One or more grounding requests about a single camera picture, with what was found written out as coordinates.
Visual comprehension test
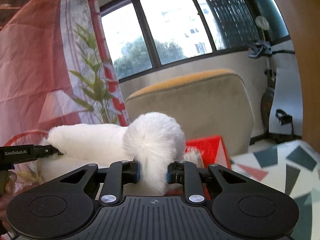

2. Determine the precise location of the geometric patterned tablecloth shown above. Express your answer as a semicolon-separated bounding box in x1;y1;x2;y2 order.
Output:
230;140;315;240

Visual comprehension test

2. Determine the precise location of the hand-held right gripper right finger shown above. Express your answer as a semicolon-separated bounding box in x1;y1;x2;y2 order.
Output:
166;160;248;203

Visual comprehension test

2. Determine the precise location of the person's left hand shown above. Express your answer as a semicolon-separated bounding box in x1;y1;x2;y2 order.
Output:
0;171;18;220

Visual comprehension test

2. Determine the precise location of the black exercise bike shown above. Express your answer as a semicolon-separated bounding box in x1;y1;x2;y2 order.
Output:
246;40;303;142

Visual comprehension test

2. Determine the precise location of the white plush toy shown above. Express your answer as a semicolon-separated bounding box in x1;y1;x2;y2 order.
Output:
37;112;204;197

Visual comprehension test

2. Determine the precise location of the red cardboard box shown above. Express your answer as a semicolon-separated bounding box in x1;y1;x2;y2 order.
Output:
184;135;232;198

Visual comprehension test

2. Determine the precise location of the black-framed window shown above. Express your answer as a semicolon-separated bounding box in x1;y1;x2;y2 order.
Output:
97;0;292;84

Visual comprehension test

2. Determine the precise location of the beige chair with yellow top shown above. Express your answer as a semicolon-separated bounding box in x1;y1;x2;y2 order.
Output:
125;69;255;160

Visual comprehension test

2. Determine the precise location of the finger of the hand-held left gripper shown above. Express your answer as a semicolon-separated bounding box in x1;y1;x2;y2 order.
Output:
34;145;62;157

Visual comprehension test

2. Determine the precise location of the wooden panel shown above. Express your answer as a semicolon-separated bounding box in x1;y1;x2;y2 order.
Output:
262;0;320;145

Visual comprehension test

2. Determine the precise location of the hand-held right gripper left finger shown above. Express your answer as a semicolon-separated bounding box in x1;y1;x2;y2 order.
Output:
59;160;141;205

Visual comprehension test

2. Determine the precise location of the printed pink backdrop cloth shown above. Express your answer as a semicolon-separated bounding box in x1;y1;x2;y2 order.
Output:
0;0;130;180

